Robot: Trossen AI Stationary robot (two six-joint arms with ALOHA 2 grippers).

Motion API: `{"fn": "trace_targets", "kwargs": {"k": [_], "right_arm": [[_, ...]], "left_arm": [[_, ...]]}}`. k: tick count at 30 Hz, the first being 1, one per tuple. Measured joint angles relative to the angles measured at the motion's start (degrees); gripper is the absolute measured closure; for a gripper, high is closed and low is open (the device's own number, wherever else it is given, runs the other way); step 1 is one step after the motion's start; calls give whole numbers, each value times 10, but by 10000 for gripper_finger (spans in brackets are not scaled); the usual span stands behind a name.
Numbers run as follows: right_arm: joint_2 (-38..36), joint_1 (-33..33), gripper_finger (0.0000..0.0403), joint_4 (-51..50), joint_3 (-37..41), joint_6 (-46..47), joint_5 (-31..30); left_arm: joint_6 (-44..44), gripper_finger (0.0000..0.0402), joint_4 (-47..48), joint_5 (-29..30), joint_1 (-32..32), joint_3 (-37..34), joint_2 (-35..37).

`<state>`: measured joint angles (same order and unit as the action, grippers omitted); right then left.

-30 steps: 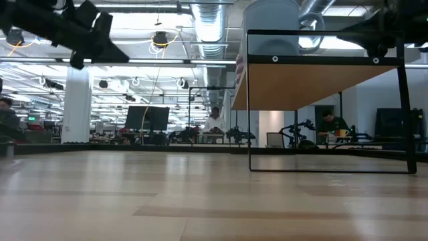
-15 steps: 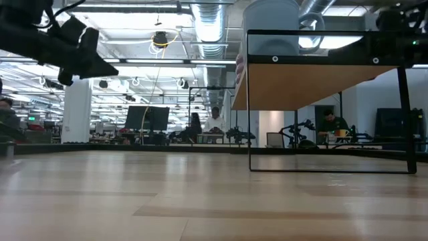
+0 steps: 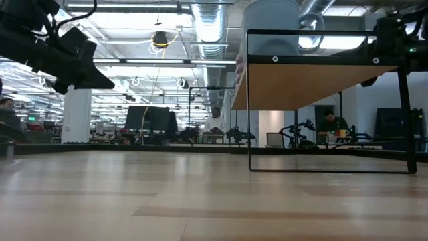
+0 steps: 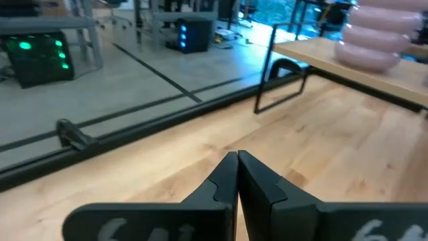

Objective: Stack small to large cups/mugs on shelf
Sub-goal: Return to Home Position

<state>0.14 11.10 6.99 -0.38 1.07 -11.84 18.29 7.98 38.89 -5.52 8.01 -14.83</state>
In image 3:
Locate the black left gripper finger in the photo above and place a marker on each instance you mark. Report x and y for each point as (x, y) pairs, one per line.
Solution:
(95, 82)

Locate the light blue mug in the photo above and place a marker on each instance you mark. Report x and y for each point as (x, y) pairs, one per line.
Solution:
(271, 26)

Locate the pink ribbed ceramic mug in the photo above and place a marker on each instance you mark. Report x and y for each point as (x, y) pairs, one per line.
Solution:
(239, 68)

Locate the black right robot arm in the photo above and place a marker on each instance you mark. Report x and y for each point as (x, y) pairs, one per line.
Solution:
(414, 50)

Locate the black background robot arm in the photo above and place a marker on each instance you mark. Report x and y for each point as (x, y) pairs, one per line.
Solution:
(296, 129)

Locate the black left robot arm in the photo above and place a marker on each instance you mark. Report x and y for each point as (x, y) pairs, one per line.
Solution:
(26, 40)

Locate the small background robot arm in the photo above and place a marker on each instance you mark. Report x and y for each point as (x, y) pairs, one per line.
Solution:
(239, 134)

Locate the person at yellow mug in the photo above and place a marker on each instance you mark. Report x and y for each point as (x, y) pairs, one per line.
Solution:
(332, 124)

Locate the yellow mug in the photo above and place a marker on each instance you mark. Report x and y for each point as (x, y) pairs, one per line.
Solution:
(342, 133)

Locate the dark background monitor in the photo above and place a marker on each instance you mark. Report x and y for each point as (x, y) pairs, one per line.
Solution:
(150, 118)

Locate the grey office chair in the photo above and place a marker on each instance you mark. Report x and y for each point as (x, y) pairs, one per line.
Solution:
(275, 140)

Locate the dark wall screen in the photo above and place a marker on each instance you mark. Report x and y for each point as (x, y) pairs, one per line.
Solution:
(394, 122)

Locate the wooden shelf with black frame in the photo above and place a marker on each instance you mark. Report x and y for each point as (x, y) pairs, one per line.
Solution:
(301, 83)

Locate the black ceiling camera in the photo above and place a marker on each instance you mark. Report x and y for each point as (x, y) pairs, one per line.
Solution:
(160, 38)

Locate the silver slanted ventilation duct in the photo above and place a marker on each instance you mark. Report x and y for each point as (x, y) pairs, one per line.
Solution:
(314, 6)

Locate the black aluminium table frame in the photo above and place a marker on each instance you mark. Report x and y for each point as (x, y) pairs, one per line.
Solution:
(200, 149)

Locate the silver ribbed ventilation duct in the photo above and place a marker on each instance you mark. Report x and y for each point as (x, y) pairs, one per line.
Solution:
(209, 26)

